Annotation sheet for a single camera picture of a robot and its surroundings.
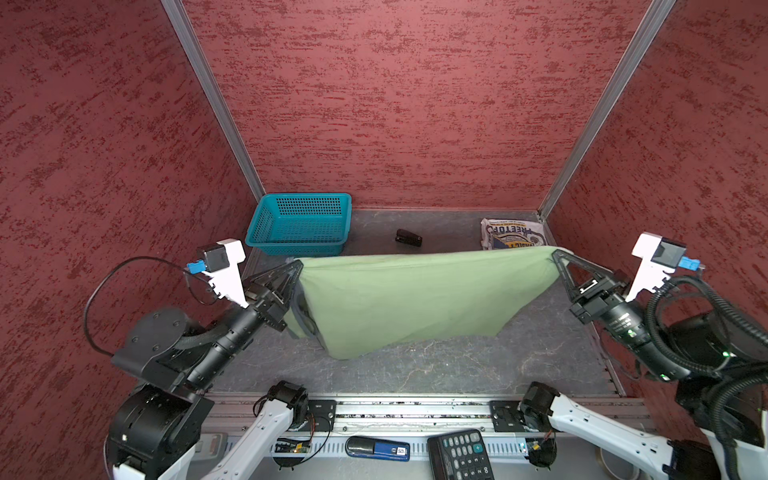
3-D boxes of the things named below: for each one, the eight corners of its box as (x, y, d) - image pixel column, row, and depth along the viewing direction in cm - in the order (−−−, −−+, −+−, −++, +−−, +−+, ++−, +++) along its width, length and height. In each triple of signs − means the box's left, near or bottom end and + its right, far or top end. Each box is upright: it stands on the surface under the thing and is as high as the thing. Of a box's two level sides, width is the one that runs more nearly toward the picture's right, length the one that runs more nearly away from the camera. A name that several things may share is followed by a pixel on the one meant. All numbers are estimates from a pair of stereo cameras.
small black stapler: (395, 240, 115) (395, 234, 112) (397, 234, 117) (397, 227, 114) (420, 247, 113) (421, 240, 110) (422, 240, 115) (423, 234, 112)
